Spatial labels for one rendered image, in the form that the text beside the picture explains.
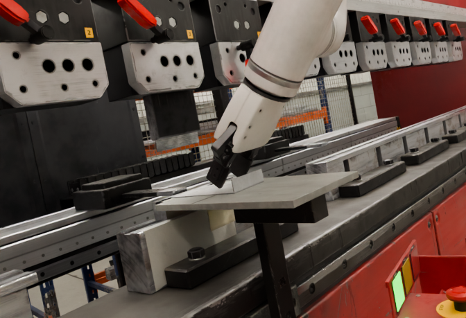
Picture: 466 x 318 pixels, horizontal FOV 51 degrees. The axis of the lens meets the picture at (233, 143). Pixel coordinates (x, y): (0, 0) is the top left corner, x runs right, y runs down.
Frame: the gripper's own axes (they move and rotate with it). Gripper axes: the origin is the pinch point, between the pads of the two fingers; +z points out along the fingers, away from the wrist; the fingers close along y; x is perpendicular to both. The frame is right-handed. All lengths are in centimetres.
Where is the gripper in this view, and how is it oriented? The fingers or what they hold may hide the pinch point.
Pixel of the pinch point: (229, 170)
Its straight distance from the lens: 78.2
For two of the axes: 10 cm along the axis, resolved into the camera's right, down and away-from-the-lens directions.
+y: -5.7, 1.5, -8.1
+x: 7.3, 5.4, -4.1
